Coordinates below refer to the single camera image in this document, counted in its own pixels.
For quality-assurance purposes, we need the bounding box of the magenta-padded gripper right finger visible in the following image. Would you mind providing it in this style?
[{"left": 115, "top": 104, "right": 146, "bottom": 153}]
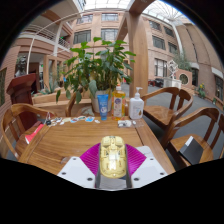
[{"left": 125, "top": 143, "right": 169, "bottom": 190}]

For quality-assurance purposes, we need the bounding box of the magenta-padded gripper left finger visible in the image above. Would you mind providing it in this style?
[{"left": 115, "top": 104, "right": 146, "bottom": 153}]
[{"left": 56, "top": 142, "right": 102, "bottom": 190}]

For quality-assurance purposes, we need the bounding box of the white mouse pad, dark print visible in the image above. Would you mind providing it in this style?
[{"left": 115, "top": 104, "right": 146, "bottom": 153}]
[{"left": 60, "top": 145, "right": 156, "bottom": 190}]

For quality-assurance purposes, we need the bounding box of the black flat box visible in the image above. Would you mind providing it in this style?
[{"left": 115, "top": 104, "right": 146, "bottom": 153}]
[{"left": 178, "top": 135, "right": 204, "bottom": 166}]

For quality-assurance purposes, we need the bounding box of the small clear packet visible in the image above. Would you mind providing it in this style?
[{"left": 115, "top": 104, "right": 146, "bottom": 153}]
[{"left": 117, "top": 119, "right": 133, "bottom": 128}]

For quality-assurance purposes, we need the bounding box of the red and white bag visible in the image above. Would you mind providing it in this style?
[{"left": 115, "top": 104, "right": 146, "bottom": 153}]
[{"left": 24, "top": 123, "right": 45, "bottom": 145}]

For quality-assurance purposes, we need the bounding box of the bunch of keys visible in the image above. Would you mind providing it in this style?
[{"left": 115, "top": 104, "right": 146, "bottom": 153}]
[{"left": 44, "top": 112, "right": 54, "bottom": 126}]

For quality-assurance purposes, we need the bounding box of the wooden armchair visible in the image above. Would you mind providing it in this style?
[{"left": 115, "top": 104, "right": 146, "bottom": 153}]
[
  {"left": 0, "top": 102, "right": 56, "bottom": 159},
  {"left": 65, "top": 87, "right": 98, "bottom": 118},
  {"left": 159, "top": 106, "right": 224, "bottom": 171},
  {"left": 140, "top": 86, "right": 194, "bottom": 134}
]

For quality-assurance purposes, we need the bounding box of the white pump bottle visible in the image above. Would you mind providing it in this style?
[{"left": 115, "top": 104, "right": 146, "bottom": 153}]
[{"left": 128, "top": 87, "right": 145, "bottom": 120}]

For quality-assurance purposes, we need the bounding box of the blue tube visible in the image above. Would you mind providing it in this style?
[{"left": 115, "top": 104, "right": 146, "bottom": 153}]
[{"left": 96, "top": 93, "right": 110, "bottom": 121}]

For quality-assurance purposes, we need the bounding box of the yellow liquid bottle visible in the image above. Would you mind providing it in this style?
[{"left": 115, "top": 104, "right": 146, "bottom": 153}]
[{"left": 111, "top": 84, "right": 127, "bottom": 121}]

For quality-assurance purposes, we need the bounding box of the agave plant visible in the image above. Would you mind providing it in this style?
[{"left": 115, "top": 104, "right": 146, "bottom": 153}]
[{"left": 43, "top": 76, "right": 61, "bottom": 95}]

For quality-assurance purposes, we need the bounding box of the yellow flowering plant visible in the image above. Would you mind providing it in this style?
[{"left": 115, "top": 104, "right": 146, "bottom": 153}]
[{"left": 197, "top": 83, "right": 208, "bottom": 99}]

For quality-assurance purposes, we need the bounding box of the white outdoor sculpture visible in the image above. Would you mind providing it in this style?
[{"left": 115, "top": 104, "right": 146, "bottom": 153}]
[{"left": 163, "top": 59, "right": 183, "bottom": 89}]

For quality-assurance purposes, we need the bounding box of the green potted plant, white pot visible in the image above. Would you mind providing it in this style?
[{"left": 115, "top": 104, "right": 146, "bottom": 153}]
[{"left": 55, "top": 36, "right": 137, "bottom": 114}]

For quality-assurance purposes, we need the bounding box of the dark bust statue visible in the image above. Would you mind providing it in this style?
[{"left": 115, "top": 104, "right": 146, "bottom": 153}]
[{"left": 13, "top": 55, "right": 28, "bottom": 78}]

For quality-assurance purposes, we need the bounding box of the dark red wooden pedestal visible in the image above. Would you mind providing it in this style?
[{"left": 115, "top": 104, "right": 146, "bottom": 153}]
[{"left": 5, "top": 73, "right": 40, "bottom": 131}]

